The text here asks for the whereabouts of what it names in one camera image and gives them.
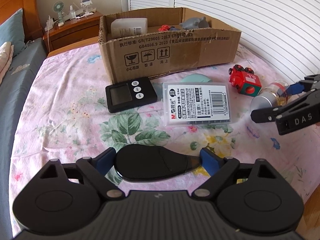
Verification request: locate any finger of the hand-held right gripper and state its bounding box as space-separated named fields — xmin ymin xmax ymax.
xmin=251 ymin=90 xmax=320 ymax=123
xmin=285 ymin=74 xmax=320 ymax=96

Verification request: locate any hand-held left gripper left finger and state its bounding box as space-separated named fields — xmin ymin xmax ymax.
xmin=37 ymin=148 xmax=123 ymax=200

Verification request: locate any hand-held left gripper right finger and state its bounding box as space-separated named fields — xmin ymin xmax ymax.
xmin=190 ymin=148 xmax=284 ymax=198

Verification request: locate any glass jar silver lid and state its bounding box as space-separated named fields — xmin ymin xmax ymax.
xmin=251 ymin=79 xmax=297 ymax=111

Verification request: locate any glossy black oval object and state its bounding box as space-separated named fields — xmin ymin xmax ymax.
xmin=114 ymin=145 xmax=202 ymax=183

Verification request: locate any cardboard box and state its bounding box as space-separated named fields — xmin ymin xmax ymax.
xmin=98 ymin=7 xmax=242 ymax=84

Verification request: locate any grey toy elephant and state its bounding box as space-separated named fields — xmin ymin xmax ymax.
xmin=179 ymin=16 xmax=209 ymax=30

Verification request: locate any red toy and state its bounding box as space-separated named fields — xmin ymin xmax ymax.
xmin=159 ymin=24 xmax=186 ymax=32

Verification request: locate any white plastic container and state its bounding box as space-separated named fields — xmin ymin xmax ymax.
xmin=110 ymin=17 xmax=148 ymax=38

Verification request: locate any red toy train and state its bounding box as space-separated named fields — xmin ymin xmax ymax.
xmin=229 ymin=65 xmax=262 ymax=98

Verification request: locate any pink floral cloth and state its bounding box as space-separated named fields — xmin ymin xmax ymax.
xmin=10 ymin=42 xmax=320 ymax=233

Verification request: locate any clear plastic case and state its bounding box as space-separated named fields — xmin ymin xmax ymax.
xmin=162 ymin=82 xmax=237 ymax=128

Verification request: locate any black digital timer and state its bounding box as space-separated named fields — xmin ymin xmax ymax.
xmin=105 ymin=79 xmax=158 ymax=113

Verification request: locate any teal round object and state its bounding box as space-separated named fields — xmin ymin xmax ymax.
xmin=180 ymin=73 xmax=213 ymax=84

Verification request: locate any blue bed sheet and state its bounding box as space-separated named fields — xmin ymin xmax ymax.
xmin=0 ymin=37 xmax=49 ymax=230

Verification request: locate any wooden nightstand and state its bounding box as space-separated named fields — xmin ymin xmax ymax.
xmin=42 ymin=11 xmax=104 ymax=54

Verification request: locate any blue pillow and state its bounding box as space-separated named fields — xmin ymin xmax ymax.
xmin=0 ymin=7 xmax=27 ymax=58

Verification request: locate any small green desk fan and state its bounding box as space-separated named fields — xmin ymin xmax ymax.
xmin=52 ymin=1 xmax=66 ymax=23

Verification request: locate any wooden bed headboard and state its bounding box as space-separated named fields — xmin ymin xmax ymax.
xmin=0 ymin=0 xmax=43 ymax=53

